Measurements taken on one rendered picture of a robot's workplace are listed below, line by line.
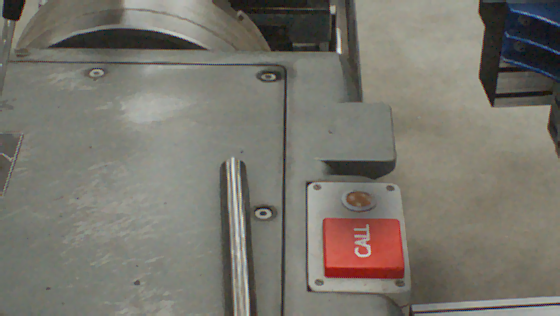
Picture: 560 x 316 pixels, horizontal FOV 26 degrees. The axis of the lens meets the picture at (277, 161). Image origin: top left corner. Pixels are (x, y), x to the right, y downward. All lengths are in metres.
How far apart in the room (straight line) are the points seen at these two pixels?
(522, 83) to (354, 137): 0.82
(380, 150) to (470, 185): 2.09
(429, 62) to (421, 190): 0.62
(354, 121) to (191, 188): 0.17
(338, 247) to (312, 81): 0.25
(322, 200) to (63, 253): 0.21
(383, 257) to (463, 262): 1.98
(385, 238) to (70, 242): 0.24
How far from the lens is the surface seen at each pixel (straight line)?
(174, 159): 1.04
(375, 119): 1.09
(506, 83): 1.85
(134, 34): 1.27
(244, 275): 0.89
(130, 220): 0.98
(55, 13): 1.35
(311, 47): 1.97
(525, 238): 2.99
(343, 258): 0.92
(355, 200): 0.99
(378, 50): 3.66
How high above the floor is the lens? 1.86
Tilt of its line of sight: 36 degrees down
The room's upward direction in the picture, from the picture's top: 1 degrees clockwise
